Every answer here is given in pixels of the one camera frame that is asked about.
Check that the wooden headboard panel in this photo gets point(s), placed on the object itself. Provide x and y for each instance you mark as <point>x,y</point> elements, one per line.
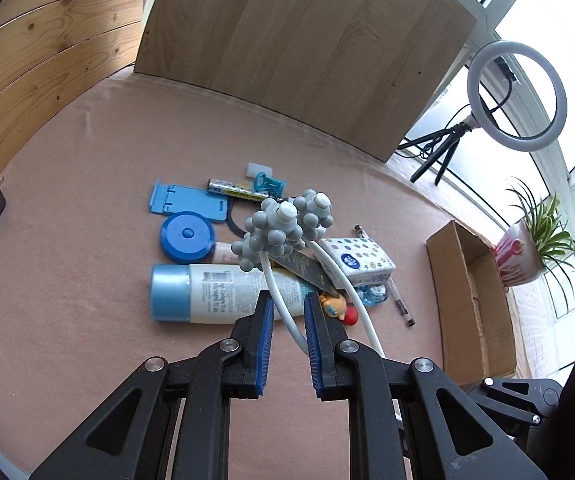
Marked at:
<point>360,70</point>

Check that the black gel pen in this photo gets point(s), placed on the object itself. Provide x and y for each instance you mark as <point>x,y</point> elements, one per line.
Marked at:
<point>392,287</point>

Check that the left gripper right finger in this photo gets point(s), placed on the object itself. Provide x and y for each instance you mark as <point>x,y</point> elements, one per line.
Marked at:
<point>332,355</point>

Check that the yellow silver tube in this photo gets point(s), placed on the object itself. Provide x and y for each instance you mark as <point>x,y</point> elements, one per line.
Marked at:
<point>231,189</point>

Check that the cardboard box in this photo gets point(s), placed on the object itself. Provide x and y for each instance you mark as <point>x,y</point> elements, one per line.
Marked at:
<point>475,319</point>

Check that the blue round tin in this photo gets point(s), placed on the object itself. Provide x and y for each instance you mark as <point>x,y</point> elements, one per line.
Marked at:
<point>187,237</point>

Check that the clear blue glass item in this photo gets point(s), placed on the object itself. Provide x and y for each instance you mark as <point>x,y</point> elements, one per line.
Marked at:
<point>373,295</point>

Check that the blue phone stand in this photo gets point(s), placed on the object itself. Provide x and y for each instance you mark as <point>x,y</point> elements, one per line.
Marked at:
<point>168,199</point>

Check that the small white eraser block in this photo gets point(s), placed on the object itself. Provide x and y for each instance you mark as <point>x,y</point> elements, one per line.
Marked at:
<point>253,169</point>

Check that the red white flower pot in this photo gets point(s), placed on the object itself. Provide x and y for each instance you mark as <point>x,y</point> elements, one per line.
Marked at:
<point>516,257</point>

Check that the black printed card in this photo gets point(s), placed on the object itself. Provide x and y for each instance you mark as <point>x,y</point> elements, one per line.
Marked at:
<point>308,269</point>

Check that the grey ball neck massager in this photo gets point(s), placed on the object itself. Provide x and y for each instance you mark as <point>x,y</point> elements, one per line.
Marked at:
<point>281,227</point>

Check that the green spider plant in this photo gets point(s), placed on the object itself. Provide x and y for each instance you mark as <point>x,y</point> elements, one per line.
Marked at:
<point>548,234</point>

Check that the white lotion bottle blue cap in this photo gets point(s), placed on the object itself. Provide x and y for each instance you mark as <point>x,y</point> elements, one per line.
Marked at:
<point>203,293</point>

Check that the teal clip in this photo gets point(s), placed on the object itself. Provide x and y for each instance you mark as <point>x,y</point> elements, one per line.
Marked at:
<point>268,185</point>

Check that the orange cartoon figurine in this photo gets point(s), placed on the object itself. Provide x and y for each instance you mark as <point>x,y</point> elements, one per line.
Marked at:
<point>340,308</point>

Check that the white dotted tissue pack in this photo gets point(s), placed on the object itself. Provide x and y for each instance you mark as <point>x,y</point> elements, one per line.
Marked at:
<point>363,261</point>

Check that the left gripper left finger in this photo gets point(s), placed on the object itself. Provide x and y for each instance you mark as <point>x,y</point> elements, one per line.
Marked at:
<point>244,375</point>

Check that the black tripod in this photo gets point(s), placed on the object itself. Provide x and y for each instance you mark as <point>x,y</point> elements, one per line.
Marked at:
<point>439,147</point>

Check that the pink bottle grey cap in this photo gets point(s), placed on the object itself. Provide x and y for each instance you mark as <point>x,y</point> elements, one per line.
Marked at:
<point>222,254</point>

